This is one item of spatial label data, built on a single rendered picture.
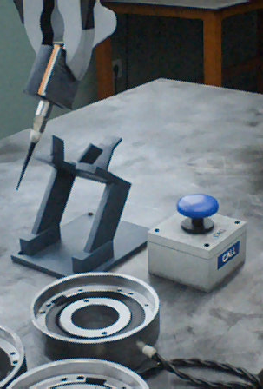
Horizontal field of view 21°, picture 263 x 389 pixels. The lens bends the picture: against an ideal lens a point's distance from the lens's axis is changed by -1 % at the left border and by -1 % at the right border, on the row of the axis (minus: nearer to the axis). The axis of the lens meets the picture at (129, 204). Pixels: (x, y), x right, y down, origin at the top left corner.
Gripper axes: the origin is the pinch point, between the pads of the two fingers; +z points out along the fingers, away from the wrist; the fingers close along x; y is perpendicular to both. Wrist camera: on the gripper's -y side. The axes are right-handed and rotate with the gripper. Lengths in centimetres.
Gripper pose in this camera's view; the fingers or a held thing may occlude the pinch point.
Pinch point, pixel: (58, 66)
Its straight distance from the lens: 65.6
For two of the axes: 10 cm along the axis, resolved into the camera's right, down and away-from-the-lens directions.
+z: 0.4, 9.1, 4.1
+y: 6.1, -3.5, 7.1
